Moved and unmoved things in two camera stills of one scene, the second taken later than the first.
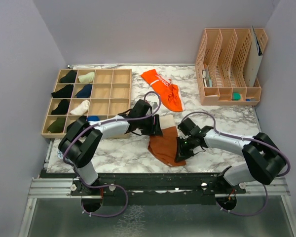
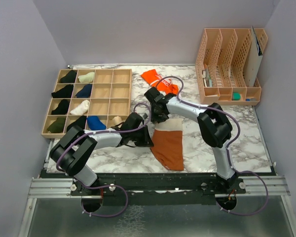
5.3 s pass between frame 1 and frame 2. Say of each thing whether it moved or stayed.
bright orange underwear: stayed
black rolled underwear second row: stayed
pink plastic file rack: stayed
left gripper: moved
